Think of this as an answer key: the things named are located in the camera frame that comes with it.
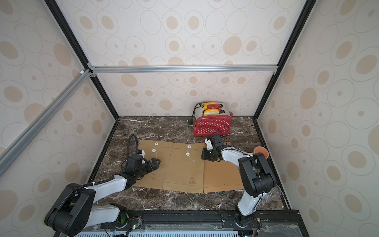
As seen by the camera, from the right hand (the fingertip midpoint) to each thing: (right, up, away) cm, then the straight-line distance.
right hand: (200, 157), depth 94 cm
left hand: (-26, -2, -4) cm, 27 cm away
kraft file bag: (-26, +3, +8) cm, 27 cm away
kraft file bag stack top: (-10, -9, -2) cm, 14 cm away
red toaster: (+8, +24, +1) cm, 26 cm away
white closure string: (-31, +4, +6) cm, 32 cm away
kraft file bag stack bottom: (+12, -11, -6) cm, 17 cm away
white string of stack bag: (-8, +2, +4) cm, 9 cm away
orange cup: (+36, +6, -4) cm, 36 cm away
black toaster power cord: (-7, +24, +19) cm, 31 cm away
